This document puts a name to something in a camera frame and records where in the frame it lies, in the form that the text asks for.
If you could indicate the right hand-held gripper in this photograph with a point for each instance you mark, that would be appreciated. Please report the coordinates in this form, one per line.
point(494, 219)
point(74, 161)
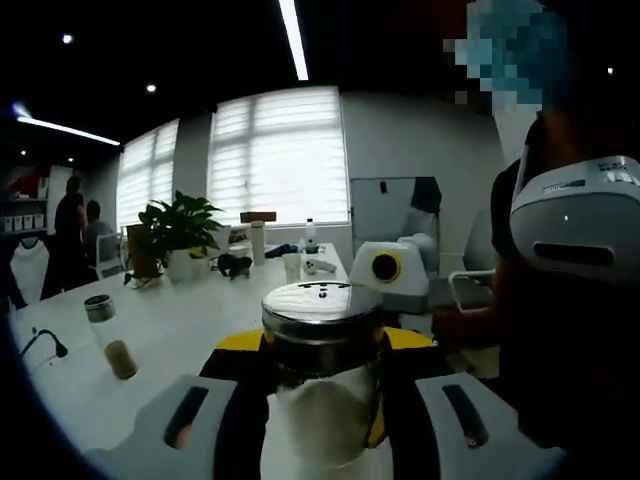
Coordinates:
point(412, 272)

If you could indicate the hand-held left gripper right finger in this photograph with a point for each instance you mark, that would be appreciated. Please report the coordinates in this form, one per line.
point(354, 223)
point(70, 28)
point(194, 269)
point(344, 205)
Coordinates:
point(415, 425)

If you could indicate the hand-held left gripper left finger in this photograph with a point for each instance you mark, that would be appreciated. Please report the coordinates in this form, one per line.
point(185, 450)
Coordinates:
point(140, 450)

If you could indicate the seasoning bottle brown powder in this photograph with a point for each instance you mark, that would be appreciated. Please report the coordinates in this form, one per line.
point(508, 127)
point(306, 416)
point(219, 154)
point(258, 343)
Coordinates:
point(120, 357)

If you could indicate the tall seasoning bottle beige powder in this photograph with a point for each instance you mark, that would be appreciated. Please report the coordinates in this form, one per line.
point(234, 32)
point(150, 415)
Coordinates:
point(320, 310)

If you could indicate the clear water bottle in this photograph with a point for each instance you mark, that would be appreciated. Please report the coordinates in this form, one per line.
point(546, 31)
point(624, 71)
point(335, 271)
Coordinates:
point(311, 237)

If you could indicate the white tall bottle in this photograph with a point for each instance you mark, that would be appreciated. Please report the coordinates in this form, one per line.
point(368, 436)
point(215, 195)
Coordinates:
point(258, 245)

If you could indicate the white office chair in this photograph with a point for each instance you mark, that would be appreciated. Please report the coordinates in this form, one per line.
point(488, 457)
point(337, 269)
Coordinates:
point(470, 292)

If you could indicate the whiteboard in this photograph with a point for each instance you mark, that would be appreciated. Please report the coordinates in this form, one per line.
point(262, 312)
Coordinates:
point(385, 210)

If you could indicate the dark hanging cloth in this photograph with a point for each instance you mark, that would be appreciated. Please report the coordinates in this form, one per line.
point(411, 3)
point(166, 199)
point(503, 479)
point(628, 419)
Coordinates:
point(426, 195)

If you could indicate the white handheld controller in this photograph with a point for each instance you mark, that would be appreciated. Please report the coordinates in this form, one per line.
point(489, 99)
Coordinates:
point(317, 266)

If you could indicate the blue cloth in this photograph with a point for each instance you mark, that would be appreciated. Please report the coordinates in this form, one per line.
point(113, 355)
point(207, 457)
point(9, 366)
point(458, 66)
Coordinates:
point(282, 251)

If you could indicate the white chest device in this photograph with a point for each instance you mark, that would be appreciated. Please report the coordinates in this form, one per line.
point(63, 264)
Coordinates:
point(565, 235)

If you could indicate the cardboard box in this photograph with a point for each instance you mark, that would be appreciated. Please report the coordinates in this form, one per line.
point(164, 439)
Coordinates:
point(257, 217)

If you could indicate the white mesh chair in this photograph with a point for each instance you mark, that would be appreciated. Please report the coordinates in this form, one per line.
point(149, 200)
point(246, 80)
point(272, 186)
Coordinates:
point(110, 255)

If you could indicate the brown paper bag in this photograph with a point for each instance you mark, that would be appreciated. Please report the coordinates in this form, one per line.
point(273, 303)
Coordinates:
point(142, 250)

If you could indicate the black and white t-shirt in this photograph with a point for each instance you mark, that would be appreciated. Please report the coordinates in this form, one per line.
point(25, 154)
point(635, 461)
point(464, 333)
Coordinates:
point(30, 270)

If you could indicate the large green plant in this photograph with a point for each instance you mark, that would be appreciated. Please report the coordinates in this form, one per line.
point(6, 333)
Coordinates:
point(180, 225)

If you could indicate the shelf of white bins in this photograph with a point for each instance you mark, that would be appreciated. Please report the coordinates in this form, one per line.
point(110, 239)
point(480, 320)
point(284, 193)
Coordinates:
point(22, 222)

